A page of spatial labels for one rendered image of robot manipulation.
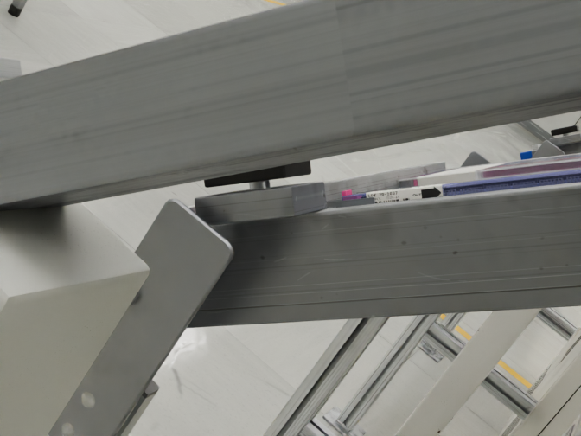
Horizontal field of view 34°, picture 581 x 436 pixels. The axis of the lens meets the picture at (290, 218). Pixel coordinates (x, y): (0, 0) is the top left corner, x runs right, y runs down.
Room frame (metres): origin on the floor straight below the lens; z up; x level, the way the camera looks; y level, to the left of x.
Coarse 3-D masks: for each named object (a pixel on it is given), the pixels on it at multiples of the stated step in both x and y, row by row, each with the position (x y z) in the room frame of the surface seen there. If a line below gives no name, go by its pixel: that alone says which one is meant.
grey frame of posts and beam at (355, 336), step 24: (336, 336) 1.20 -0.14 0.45; (360, 336) 1.20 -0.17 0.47; (336, 360) 1.21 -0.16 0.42; (312, 384) 1.20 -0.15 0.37; (336, 384) 1.20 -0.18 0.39; (144, 408) 0.51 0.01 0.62; (288, 408) 1.20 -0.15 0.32; (312, 408) 1.19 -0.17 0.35; (120, 432) 0.50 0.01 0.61; (288, 432) 1.20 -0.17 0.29
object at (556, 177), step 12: (480, 180) 0.70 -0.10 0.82; (492, 180) 0.70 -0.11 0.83; (504, 180) 0.69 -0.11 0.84; (516, 180) 0.69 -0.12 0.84; (528, 180) 0.69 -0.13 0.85; (540, 180) 0.69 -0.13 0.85; (552, 180) 0.69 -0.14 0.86; (564, 180) 0.69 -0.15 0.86; (576, 180) 0.68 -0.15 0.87; (444, 192) 0.70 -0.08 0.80; (456, 192) 0.70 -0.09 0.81; (468, 192) 0.70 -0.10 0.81
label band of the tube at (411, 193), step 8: (440, 184) 0.70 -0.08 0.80; (368, 192) 0.72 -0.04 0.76; (376, 192) 0.71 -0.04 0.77; (384, 192) 0.71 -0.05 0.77; (392, 192) 0.71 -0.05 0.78; (400, 192) 0.71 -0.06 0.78; (408, 192) 0.71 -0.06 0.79; (416, 192) 0.71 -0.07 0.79; (424, 192) 0.71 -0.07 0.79; (432, 192) 0.70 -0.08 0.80; (440, 192) 0.70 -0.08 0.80; (376, 200) 0.71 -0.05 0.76; (384, 200) 0.71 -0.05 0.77; (392, 200) 0.71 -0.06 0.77; (400, 200) 0.71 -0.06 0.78
